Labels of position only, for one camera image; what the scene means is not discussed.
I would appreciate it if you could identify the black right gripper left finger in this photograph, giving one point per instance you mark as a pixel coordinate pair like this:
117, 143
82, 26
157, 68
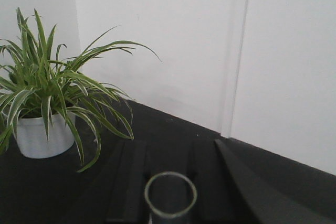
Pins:
126, 198

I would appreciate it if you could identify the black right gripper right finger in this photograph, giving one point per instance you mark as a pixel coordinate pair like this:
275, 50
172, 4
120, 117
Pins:
241, 183

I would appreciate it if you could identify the glass test tube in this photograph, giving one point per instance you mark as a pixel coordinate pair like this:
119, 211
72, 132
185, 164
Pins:
170, 197

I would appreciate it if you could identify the white plant pot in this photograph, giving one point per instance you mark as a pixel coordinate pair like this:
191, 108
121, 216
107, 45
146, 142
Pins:
33, 142

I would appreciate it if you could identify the green spider plant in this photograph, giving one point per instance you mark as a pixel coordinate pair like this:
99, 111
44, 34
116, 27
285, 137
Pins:
40, 84

